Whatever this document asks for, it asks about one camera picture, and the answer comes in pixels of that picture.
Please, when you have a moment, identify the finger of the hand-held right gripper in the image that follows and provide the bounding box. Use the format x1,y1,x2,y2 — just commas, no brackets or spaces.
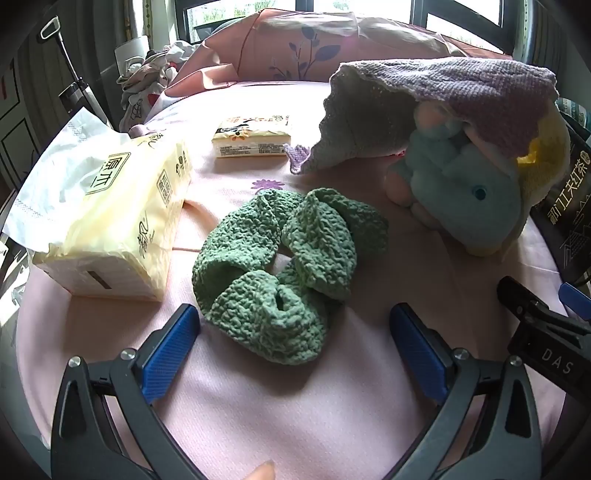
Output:
498,276,591,335
558,283,591,320

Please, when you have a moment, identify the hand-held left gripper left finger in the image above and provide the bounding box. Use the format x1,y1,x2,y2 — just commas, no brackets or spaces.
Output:
50,304,218,480

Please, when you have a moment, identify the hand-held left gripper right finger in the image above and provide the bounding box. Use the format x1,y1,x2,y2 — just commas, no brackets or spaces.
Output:
389,302,543,480

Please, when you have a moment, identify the blue plush toy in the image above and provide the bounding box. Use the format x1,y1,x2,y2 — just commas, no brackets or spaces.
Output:
385,100,529,257

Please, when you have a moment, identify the green knitted cloth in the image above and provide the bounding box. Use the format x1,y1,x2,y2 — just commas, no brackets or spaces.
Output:
191,187,389,366

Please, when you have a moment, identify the purple knitted cloth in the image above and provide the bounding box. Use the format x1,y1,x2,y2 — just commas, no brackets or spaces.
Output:
285,58,559,175

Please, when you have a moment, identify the person's left hand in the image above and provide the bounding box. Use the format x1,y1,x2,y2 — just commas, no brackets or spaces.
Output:
242,460,278,480

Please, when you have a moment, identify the black box lid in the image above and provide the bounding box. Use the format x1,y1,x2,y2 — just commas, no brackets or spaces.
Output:
529,99,591,287

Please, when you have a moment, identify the pink floral bed sheet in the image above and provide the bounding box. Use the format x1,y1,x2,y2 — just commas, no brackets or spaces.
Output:
16,9,568,480

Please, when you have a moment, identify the large yellow tissue pack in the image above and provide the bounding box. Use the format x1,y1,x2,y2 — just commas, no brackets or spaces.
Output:
2,107,195,303

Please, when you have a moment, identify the small tissue packet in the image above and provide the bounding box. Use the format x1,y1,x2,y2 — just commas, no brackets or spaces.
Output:
211,114,296,159

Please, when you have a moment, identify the pile of printed clothes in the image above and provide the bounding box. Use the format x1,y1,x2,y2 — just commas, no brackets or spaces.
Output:
115,41,204,132

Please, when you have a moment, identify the grey curtain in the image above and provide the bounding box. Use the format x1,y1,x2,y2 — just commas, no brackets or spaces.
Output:
522,0,570,70

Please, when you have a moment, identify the upright vacuum cleaner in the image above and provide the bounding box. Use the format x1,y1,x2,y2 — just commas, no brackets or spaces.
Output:
39,16,114,130

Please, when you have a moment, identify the grey panelled wardrobe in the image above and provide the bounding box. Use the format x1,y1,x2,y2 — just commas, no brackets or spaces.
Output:
0,28,112,195

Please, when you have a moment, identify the dark framed window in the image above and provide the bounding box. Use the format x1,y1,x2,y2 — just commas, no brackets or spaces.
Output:
182,0,522,38

